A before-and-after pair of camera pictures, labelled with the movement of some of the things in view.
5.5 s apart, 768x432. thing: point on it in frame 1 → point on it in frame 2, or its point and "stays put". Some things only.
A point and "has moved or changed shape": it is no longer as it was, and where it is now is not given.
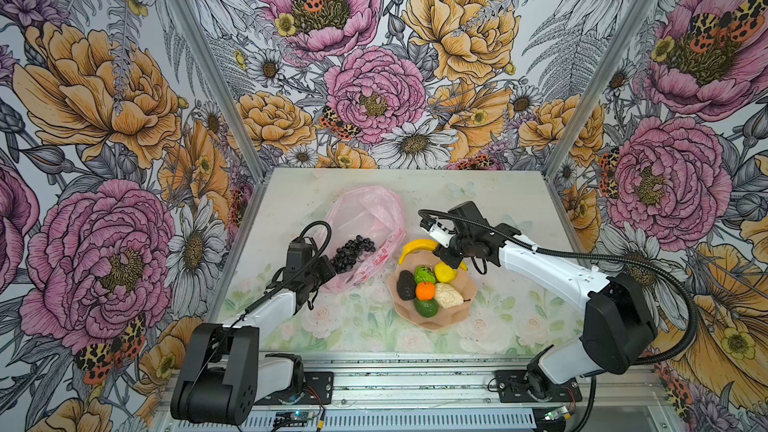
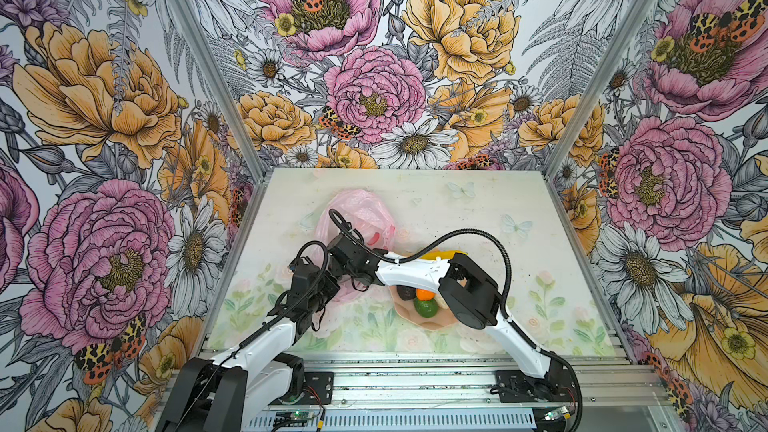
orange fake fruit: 425,291 stays put
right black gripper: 444,253 → 334,266
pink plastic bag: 375,213 has moved or changed shape
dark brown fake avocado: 406,285 stays put
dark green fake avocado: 426,308 stays put
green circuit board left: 293,415 stays put
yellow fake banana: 423,244 has moved or changed shape
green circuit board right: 553,415 stays put
